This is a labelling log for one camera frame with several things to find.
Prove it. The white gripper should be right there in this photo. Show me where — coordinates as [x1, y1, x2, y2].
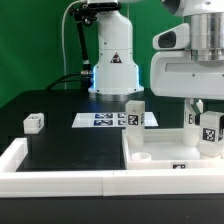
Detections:
[150, 51, 224, 125]

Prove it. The white square table top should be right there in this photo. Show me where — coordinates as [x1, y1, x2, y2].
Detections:
[122, 128, 224, 170]

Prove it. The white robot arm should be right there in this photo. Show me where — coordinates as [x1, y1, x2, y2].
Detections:
[87, 0, 224, 100]

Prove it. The white tag sheet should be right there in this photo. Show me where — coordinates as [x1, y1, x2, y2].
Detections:
[71, 112, 159, 129]

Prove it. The white U-shaped obstacle fence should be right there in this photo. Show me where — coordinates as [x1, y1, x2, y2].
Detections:
[0, 138, 224, 197]

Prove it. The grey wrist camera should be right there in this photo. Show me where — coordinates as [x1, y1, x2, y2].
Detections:
[152, 23, 190, 50]

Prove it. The black cable bundle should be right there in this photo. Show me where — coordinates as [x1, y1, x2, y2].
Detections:
[45, 73, 91, 92]

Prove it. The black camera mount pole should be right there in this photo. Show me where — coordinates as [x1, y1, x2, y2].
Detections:
[69, 3, 98, 80]

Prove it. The white cable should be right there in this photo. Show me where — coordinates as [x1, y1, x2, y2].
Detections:
[61, 0, 87, 90]

